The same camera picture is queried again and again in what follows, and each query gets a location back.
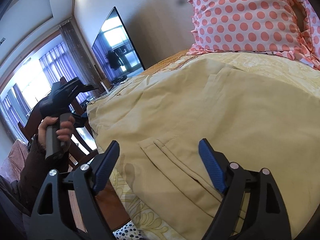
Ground dark wooden chair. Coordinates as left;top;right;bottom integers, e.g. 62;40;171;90
17;76;99;170

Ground beige khaki pants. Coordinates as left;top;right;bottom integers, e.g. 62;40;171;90
86;58;320;240

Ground yellow patterned bedspread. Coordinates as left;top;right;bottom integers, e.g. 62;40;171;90
87;48;320;240

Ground person's left hand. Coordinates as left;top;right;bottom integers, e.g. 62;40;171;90
38;115;75;152

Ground black flat screen television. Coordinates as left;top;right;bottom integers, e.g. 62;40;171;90
92;7;145;85

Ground black white dotted cloth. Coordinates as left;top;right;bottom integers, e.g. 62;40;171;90
113;221;144;240

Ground dark brown sleeve forearm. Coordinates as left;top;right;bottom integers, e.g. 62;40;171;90
1;138;69;215

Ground pink polka dot pillow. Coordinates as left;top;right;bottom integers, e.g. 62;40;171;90
291;0;319;70
188;0;303;60

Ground purple window curtains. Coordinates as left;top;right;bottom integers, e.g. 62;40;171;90
0;21;101;143

